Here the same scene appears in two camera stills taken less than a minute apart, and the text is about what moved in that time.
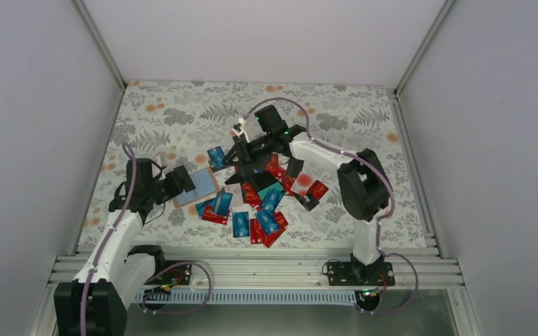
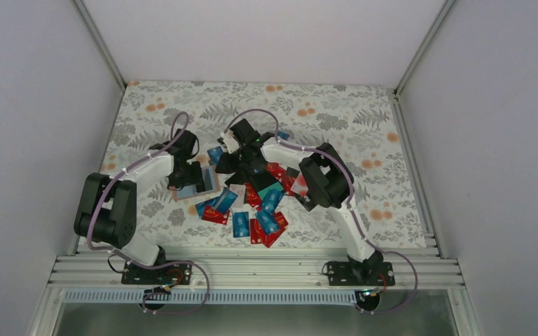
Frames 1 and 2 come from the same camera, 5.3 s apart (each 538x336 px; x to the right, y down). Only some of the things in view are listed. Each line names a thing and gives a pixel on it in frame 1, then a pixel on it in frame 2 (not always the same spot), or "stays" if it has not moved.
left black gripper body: (163, 194) → (181, 178)
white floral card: (235, 189) stays
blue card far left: (216, 157) stays
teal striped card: (276, 185) stays
